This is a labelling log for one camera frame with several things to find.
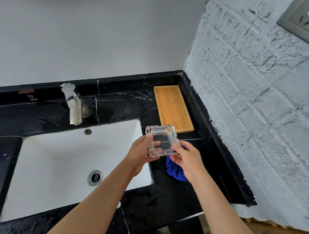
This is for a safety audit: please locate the person's left hand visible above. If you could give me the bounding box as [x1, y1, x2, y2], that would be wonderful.
[124, 133, 161, 178]

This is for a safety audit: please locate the blue microfiber cloth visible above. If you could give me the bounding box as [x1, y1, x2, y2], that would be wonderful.
[166, 141, 193, 182]

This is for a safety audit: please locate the bamboo wooden tray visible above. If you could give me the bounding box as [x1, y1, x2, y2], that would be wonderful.
[154, 85, 195, 134]

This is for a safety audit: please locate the chrome sink faucet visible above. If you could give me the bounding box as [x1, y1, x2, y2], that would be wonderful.
[61, 83, 91, 126]

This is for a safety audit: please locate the chrome sink drain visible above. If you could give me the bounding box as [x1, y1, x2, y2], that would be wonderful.
[88, 170, 103, 186]

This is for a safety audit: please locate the person's right forearm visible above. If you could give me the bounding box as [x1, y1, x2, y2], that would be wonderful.
[191, 170, 254, 234]

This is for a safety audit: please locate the grey wall socket plate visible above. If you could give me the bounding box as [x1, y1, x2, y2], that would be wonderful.
[277, 0, 309, 44]

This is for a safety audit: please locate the person's left forearm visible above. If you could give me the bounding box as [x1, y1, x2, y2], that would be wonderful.
[47, 162, 135, 234]

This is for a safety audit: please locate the white undermount sink basin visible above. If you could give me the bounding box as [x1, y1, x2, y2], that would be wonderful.
[0, 119, 154, 223]

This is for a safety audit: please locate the square clear glass ashtray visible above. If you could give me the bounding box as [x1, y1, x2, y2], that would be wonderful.
[145, 124, 180, 158]

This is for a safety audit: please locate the person's right hand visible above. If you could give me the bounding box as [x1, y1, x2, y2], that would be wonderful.
[170, 140, 207, 184]

